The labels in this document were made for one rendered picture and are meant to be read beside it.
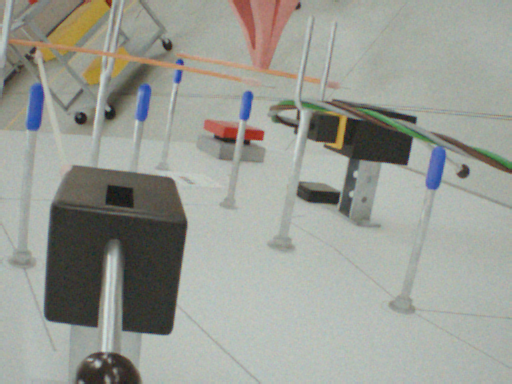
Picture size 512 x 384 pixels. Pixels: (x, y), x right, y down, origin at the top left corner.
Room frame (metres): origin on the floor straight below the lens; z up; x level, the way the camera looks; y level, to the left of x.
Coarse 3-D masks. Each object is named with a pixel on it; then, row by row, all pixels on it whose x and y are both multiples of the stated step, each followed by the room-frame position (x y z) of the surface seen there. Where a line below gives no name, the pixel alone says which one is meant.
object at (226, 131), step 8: (208, 120) 0.63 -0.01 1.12; (216, 120) 0.63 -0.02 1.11; (208, 128) 0.62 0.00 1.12; (216, 128) 0.60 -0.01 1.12; (224, 128) 0.59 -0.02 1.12; (232, 128) 0.59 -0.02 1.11; (248, 128) 0.59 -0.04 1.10; (256, 128) 0.60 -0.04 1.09; (216, 136) 0.62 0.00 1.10; (224, 136) 0.58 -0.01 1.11; (232, 136) 0.59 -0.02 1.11; (248, 136) 0.59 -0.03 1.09; (256, 136) 0.59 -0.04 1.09; (248, 144) 0.60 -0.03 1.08
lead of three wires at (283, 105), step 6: (282, 102) 0.34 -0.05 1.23; (288, 102) 0.33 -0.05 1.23; (294, 102) 0.33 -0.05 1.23; (306, 102) 0.32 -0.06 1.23; (270, 108) 0.36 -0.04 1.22; (276, 108) 0.35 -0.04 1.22; (282, 108) 0.34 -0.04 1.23; (288, 108) 0.33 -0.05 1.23; (294, 108) 0.33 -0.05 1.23; (270, 114) 0.36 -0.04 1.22; (276, 114) 0.37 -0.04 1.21; (276, 120) 0.38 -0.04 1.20; (282, 120) 0.38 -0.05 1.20; (288, 120) 0.39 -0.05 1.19; (294, 120) 0.39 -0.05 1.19; (288, 126) 0.39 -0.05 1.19; (294, 126) 0.39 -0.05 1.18
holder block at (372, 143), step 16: (384, 112) 0.38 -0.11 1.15; (400, 112) 0.39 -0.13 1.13; (368, 128) 0.38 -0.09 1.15; (384, 128) 0.38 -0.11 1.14; (352, 144) 0.38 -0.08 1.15; (368, 144) 0.38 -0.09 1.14; (384, 144) 0.38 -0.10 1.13; (400, 144) 0.38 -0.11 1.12; (368, 160) 0.37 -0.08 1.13; (384, 160) 0.37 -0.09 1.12; (400, 160) 0.38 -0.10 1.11
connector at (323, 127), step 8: (320, 112) 0.39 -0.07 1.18; (312, 120) 0.39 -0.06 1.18; (320, 120) 0.38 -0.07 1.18; (328, 120) 0.38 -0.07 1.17; (336, 120) 0.38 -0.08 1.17; (352, 120) 0.38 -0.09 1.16; (296, 128) 0.40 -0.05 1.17; (312, 128) 0.38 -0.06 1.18; (320, 128) 0.38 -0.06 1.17; (328, 128) 0.38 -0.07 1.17; (336, 128) 0.38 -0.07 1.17; (352, 128) 0.38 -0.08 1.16; (312, 136) 0.38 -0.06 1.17; (320, 136) 0.38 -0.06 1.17; (328, 136) 0.38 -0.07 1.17; (336, 136) 0.38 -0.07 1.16; (344, 136) 0.38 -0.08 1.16
